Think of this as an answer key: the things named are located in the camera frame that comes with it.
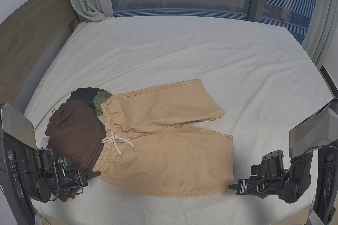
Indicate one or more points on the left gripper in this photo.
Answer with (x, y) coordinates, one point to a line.
(79, 179)

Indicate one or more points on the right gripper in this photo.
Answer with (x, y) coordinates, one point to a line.
(249, 187)

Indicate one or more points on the tan shorts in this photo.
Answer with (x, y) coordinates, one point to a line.
(171, 144)

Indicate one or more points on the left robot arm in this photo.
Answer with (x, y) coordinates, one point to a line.
(15, 166)

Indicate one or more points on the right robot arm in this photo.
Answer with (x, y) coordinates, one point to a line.
(298, 179)

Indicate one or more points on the brown garment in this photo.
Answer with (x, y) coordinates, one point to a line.
(76, 134)

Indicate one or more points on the green garment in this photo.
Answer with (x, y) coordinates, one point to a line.
(101, 100)

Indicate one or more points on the dark grey garment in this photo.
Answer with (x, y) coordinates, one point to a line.
(81, 94)

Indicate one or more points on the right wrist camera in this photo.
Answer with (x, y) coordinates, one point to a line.
(256, 170)

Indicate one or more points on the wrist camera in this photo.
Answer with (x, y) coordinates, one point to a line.
(66, 163)
(256, 170)

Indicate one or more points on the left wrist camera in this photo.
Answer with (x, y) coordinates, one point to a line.
(66, 163)

